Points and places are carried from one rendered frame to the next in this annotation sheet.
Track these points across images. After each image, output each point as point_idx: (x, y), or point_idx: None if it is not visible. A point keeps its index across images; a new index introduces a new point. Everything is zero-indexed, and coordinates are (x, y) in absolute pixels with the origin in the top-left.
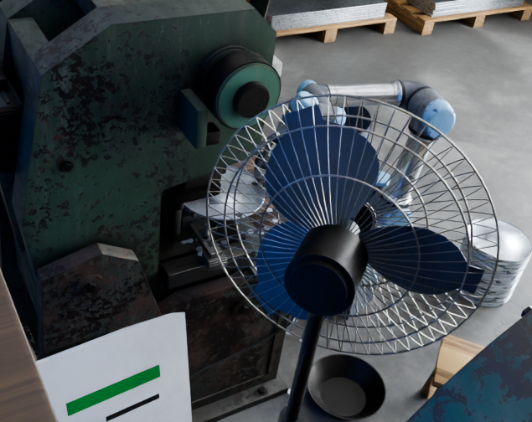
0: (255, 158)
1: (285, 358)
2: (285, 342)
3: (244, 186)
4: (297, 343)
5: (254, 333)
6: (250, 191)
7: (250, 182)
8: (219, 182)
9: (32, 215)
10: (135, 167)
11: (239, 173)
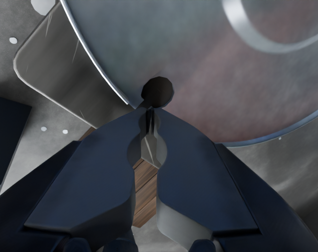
0: (306, 232)
1: (17, 2)
2: (30, 29)
3: (203, 46)
4: (15, 33)
5: None
6: (162, 12)
7: (176, 90)
8: (316, 17)
9: None
10: None
11: (229, 124)
